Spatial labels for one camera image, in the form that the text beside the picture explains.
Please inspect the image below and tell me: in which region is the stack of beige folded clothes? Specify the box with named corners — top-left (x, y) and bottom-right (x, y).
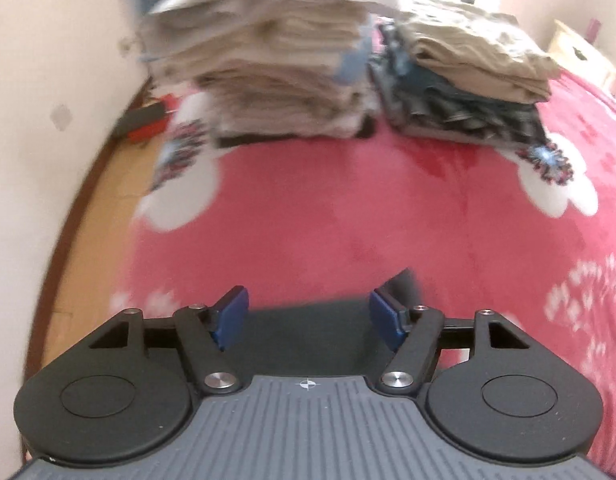
top-left (138, 0), bottom-right (403, 142)

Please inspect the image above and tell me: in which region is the black and red box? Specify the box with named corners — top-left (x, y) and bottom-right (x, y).
top-left (115, 102), bottom-right (171, 143)

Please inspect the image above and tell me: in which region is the pink floral blanket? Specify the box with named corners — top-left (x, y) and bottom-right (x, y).
top-left (108, 67), bottom-right (616, 480)

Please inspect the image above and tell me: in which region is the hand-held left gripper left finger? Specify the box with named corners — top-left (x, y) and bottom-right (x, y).
top-left (90, 286), bottom-right (251, 396)

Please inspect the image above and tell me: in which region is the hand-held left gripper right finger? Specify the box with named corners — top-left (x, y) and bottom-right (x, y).
top-left (369, 287), bottom-right (531, 396)

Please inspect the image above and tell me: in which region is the black garment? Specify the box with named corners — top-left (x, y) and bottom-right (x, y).
top-left (248, 269), bottom-right (429, 376)

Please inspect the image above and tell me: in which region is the stack of dark and tan clothes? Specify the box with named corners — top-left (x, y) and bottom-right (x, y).
top-left (370, 0), bottom-right (561, 153)

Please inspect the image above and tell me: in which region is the cream wooden nightstand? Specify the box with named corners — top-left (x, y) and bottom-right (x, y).
top-left (548, 19), bottom-right (616, 93)

